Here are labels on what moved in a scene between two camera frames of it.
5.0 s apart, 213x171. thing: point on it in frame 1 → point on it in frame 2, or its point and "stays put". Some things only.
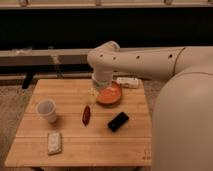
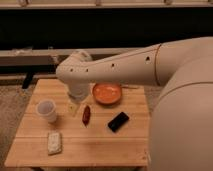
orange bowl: (110, 94) stays put
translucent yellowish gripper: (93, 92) → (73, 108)
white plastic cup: (46, 108) stays put
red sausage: (86, 115) stays put
